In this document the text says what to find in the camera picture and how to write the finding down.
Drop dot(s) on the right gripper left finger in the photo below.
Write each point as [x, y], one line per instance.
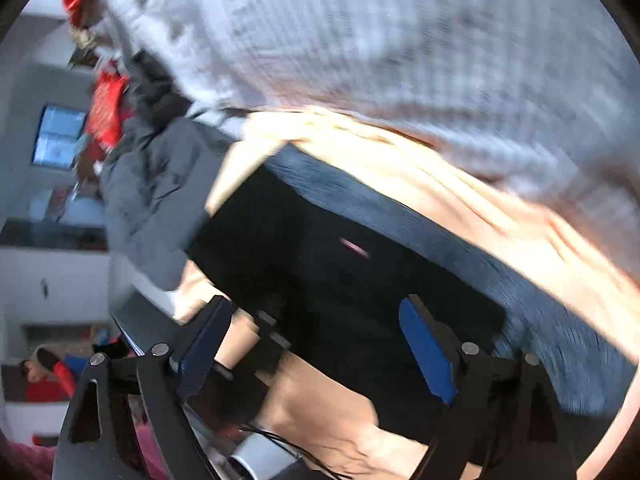
[198, 342]

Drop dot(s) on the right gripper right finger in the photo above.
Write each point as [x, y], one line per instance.
[434, 346]

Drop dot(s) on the black pants blue floral trim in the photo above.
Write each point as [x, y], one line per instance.
[331, 260]

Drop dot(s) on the peach orange bed blanket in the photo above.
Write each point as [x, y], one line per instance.
[309, 409]

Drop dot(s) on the grey button jacket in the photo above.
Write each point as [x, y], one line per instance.
[156, 180]

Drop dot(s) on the grey white striped duvet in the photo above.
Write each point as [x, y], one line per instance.
[538, 97]

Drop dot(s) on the wall window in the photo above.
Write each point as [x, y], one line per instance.
[58, 132]

